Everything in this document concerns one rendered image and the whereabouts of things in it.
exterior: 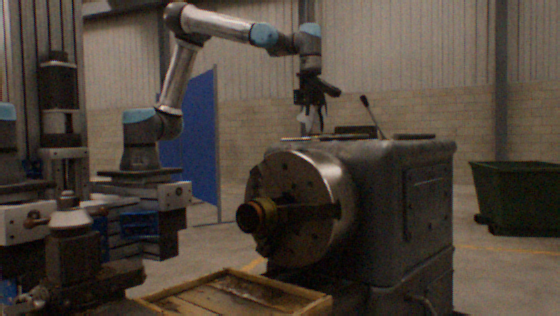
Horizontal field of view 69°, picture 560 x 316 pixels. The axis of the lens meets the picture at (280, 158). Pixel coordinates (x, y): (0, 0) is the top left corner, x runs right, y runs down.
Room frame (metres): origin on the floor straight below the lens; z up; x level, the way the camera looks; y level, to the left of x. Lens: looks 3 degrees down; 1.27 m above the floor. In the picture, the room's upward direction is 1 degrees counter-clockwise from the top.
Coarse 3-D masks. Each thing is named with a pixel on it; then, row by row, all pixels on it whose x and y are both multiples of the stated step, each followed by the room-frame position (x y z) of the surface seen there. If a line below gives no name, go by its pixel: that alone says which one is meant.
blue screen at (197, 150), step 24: (216, 72) 5.99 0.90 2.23; (192, 96) 7.02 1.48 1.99; (216, 96) 5.99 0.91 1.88; (192, 120) 7.06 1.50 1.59; (216, 120) 5.98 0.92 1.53; (168, 144) 8.70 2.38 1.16; (192, 144) 7.10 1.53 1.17; (216, 144) 5.98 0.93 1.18; (192, 168) 7.15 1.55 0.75; (216, 168) 5.99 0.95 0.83; (192, 192) 7.19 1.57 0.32; (216, 192) 6.05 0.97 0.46
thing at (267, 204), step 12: (252, 204) 0.96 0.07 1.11; (264, 204) 0.98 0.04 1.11; (276, 204) 1.02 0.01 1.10; (240, 216) 0.99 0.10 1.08; (252, 216) 1.02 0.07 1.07; (264, 216) 0.96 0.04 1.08; (276, 216) 0.98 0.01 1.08; (240, 228) 0.98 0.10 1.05; (252, 228) 0.95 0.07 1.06; (264, 228) 0.97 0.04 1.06
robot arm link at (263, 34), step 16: (176, 16) 1.42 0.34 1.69; (192, 16) 1.40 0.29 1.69; (208, 16) 1.38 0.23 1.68; (224, 16) 1.37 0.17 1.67; (176, 32) 1.50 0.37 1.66; (208, 32) 1.40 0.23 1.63; (224, 32) 1.36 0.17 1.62; (240, 32) 1.33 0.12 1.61; (256, 32) 1.29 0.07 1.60; (272, 32) 1.28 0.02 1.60; (272, 48) 1.33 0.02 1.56
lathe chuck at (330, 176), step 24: (288, 168) 1.07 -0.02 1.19; (312, 168) 1.01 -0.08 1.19; (336, 168) 1.06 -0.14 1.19; (288, 192) 1.07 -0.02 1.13; (312, 192) 1.02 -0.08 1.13; (336, 192) 1.00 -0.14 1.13; (288, 240) 1.07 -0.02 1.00; (312, 240) 1.02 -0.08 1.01; (336, 240) 1.00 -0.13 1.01; (288, 264) 1.07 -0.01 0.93; (312, 264) 1.02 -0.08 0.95
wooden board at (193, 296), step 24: (168, 288) 0.99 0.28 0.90; (216, 288) 1.04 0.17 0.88; (288, 288) 0.99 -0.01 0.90; (168, 312) 0.85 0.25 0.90; (192, 312) 0.89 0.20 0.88; (216, 312) 0.89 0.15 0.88; (240, 312) 0.89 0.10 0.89; (264, 312) 0.89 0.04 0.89; (288, 312) 0.88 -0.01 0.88; (312, 312) 0.86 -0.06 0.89
